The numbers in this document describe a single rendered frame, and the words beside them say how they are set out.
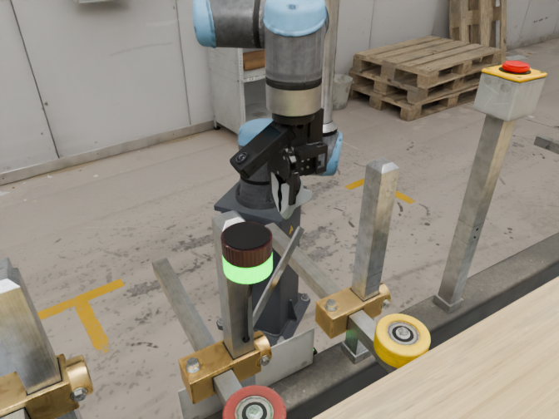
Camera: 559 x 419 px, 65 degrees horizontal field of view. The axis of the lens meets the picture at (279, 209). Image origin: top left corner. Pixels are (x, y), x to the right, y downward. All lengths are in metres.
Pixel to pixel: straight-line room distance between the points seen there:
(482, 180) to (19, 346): 0.75
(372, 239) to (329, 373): 0.30
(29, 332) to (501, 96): 0.73
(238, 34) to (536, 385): 0.70
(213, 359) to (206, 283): 1.44
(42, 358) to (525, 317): 0.68
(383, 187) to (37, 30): 2.72
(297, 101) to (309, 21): 0.12
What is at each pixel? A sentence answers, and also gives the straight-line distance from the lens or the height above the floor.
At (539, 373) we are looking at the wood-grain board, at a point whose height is 0.90.
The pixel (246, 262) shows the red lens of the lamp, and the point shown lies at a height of 1.10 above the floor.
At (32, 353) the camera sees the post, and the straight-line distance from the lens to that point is 0.56.
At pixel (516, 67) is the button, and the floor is 1.23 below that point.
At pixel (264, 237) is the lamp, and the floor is 1.11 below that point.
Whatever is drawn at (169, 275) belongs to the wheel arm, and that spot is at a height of 0.86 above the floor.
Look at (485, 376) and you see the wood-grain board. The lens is 0.69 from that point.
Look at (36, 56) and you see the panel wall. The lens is 3.17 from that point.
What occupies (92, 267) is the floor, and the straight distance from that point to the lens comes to 2.37.
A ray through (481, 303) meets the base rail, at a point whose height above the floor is 0.70.
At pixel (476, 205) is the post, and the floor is 0.98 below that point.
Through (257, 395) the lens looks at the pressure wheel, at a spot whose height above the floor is 0.91.
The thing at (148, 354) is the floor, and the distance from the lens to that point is 1.88.
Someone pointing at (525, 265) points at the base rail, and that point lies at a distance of 1.26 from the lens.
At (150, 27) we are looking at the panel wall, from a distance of 3.35.
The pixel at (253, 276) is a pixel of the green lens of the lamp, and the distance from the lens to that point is 0.51.
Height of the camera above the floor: 1.41
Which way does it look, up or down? 33 degrees down
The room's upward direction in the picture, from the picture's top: straight up
